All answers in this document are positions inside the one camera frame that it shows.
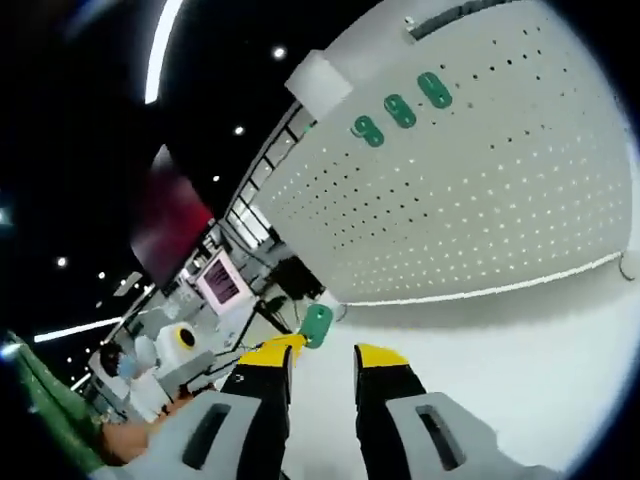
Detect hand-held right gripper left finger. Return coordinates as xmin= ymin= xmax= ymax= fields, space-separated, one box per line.
xmin=92 ymin=333 xmax=307 ymax=480

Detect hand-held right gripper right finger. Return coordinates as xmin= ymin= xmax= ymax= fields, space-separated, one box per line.
xmin=352 ymin=342 xmax=551 ymax=480

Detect green hook assembly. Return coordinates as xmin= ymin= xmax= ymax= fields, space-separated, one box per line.
xmin=382 ymin=93 xmax=417 ymax=130
xmin=298 ymin=302 xmax=335 ymax=350
xmin=417 ymin=71 xmax=454 ymax=110
xmin=351 ymin=113 xmax=385 ymax=150

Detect white perforated mounting plate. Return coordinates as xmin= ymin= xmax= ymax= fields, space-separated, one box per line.
xmin=252 ymin=0 xmax=637 ymax=321

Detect pink lit computer monitor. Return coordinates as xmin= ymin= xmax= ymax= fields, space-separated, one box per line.
xmin=195 ymin=252 xmax=251 ymax=317

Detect dark red ceiling panel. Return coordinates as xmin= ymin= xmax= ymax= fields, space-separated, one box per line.
xmin=129 ymin=144 xmax=216 ymax=294

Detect person in green shirt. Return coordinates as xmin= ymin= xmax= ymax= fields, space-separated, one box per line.
xmin=4 ymin=329 xmax=106 ymax=480

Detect curved ceiling light strip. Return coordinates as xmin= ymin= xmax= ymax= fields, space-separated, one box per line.
xmin=144 ymin=0 xmax=184 ymax=106

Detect round ceiling spotlights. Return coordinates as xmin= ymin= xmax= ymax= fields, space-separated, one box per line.
xmin=54 ymin=47 xmax=286 ymax=281

